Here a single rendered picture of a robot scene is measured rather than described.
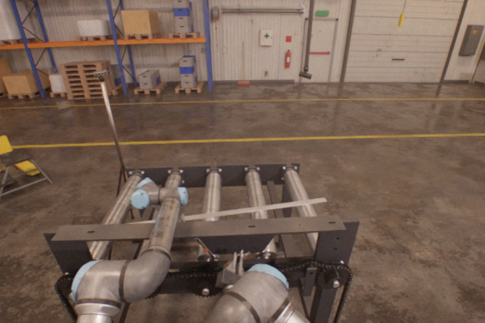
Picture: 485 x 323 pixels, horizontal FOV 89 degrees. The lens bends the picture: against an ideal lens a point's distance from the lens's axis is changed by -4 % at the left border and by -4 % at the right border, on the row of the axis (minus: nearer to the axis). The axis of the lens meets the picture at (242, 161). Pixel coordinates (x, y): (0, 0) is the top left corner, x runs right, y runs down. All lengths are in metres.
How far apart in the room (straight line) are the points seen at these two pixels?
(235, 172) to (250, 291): 1.42
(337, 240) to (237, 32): 9.06
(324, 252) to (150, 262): 0.78
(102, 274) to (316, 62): 10.00
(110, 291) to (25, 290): 2.13
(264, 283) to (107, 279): 0.43
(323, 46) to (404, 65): 3.30
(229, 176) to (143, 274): 1.36
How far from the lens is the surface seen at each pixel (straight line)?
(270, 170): 2.06
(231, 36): 9.85
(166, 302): 2.34
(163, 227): 0.94
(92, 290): 0.85
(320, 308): 1.59
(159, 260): 0.85
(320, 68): 10.46
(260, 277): 0.73
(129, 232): 1.16
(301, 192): 1.77
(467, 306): 2.82
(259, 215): 1.54
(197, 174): 2.05
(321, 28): 10.33
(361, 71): 11.09
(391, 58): 11.57
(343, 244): 1.29
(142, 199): 1.10
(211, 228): 1.09
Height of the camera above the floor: 1.90
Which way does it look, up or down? 28 degrees down
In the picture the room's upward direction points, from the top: straight up
